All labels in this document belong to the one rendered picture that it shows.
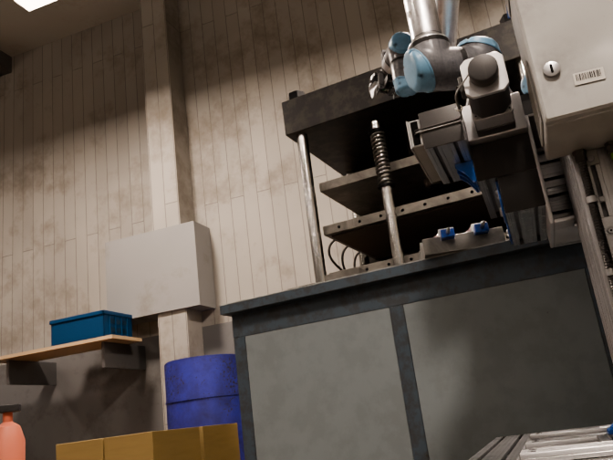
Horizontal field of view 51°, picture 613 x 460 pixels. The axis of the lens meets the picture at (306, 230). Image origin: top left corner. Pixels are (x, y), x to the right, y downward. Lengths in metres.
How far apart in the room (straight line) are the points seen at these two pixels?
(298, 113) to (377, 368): 1.67
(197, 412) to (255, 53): 3.54
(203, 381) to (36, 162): 3.62
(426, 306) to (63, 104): 6.19
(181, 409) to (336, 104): 2.91
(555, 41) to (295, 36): 5.48
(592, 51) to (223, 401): 4.44
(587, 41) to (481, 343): 1.18
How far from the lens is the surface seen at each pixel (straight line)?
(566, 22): 1.26
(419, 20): 1.87
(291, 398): 2.38
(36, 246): 7.47
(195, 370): 5.27
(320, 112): 3.42
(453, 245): 2.14
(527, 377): 2.13
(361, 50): 6.29
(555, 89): 1.20
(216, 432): 4.47
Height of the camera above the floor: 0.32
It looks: 17 degrees up
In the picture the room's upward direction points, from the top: 7 degrees counter-clockwise
